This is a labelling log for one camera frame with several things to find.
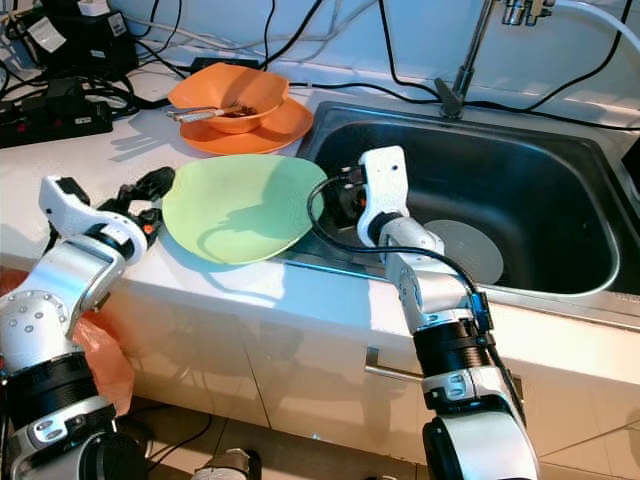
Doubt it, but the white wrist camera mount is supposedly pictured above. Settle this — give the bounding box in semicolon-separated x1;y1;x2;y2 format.
357;146;408;246
40;175;151;251

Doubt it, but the orange plate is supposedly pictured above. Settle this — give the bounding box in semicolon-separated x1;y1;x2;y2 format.
180;95;315;156

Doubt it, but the black plug adapter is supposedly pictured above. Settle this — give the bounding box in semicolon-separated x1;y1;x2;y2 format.
188;57;253;73

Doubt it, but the black power strip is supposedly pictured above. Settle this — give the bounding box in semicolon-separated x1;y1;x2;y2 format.
0;95;114;151

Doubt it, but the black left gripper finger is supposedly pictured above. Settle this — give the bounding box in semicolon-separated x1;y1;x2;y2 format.
128;166;177;213

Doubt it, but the black electronics box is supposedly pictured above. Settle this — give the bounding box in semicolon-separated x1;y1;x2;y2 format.
15;0;139;81

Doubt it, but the metal kitchen faucet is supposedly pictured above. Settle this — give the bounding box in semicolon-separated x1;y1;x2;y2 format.
433;0;561;119

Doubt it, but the orange bowl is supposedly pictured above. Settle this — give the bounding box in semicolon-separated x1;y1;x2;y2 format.
168;63;289;133

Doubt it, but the black power cable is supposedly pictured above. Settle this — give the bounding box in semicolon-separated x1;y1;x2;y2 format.
288;80;640;133

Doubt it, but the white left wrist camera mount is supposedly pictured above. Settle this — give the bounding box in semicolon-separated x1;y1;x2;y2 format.
40;175;151;251

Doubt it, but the silver handled cutlery piece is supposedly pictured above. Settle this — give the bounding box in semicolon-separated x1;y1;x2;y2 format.
168;103;243;117
182;108;247;123

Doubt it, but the white hose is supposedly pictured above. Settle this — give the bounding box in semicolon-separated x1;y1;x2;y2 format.
555;0;640;56

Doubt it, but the green plate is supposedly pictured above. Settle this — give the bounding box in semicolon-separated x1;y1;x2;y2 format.
161;154;327;266

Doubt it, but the stainless steel sink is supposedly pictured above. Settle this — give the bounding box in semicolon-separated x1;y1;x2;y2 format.
293;98;640;301

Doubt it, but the black appliance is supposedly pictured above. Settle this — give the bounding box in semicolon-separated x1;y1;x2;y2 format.
622;135;640;201

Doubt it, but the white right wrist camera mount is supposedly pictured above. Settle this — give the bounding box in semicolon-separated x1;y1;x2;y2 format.
357;146;408;246

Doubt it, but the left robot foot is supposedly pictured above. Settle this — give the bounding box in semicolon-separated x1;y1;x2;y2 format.
192;448;267;480

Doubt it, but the red plastic bag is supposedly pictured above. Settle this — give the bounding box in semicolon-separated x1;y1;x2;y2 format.
0;266;137;417

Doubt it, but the white sink base cabinet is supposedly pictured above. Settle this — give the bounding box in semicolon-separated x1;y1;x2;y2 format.
120;280;640;471

